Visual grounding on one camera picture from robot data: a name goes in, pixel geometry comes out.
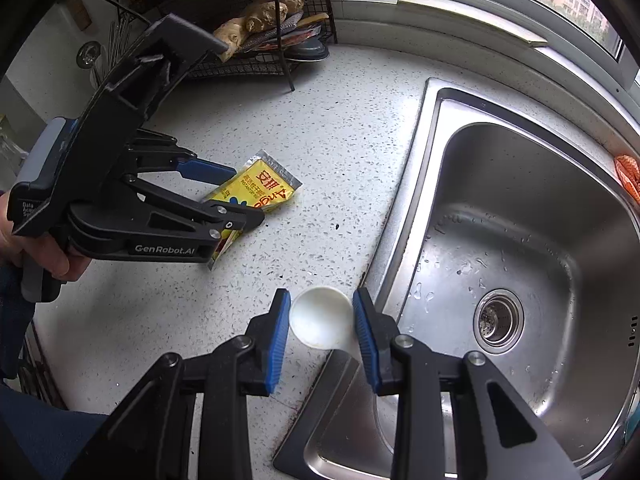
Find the stainless steel sink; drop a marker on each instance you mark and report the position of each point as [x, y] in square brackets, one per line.
[512, 238]

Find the yellow seasoning packet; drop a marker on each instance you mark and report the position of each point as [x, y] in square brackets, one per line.
[262, 183]

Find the steel strainer ladle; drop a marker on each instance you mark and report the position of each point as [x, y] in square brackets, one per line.
[88, 54]

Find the white plastic spoon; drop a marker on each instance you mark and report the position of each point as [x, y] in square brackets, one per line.
[322, 318]

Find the person left hand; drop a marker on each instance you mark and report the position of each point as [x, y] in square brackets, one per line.
[64, 266]

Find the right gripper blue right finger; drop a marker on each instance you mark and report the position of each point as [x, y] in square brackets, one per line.
[365, 325]

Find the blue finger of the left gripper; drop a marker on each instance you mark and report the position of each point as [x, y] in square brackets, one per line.
[221, 216]
[201, 170]

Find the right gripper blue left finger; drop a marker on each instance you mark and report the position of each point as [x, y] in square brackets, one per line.
[277, 335]

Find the orange cloth by faucet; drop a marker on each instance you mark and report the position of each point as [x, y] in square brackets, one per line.
[628, 172]

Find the ginger root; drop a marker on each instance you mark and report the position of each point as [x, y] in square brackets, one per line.
[257, 25]

